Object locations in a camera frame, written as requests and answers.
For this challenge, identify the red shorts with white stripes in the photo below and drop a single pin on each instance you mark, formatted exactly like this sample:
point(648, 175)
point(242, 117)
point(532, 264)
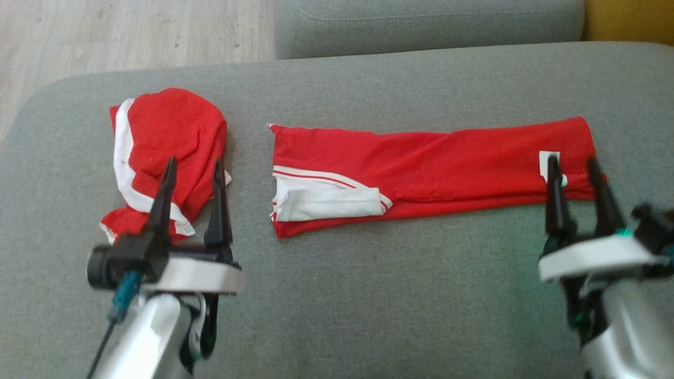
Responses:
point(174, 126)

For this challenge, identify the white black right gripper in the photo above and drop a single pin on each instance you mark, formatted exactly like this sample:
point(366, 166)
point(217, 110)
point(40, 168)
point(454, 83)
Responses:
point(595, 258)

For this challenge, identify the red shirt with white sleeves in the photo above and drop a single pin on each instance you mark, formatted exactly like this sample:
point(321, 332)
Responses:
point(447, 163)

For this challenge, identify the grey fabric sofa seat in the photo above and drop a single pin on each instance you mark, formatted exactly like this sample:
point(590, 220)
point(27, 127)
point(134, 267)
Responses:
point(368, 305)

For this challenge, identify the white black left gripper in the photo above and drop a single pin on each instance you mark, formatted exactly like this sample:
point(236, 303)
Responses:
point(200, 276)

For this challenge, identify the grey sofa back cushion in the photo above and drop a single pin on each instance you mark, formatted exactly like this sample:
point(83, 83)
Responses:
point(421, 26)

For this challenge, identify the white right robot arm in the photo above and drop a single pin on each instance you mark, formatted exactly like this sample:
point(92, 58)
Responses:
point(626, 331)

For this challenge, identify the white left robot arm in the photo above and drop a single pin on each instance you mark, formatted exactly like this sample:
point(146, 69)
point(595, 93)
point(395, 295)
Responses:
point(142, 342)

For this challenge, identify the yellow cushion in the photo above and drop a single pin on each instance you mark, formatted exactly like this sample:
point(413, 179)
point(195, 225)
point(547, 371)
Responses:
point(632, 18)

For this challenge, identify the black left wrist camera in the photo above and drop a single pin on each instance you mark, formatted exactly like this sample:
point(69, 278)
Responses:
point(126, 258)

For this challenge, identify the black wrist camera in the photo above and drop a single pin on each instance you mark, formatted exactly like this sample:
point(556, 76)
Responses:
point(655, 231)
point(126, 258)

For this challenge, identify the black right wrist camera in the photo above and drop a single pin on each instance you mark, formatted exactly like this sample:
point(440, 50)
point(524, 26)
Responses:
point(655, 231)

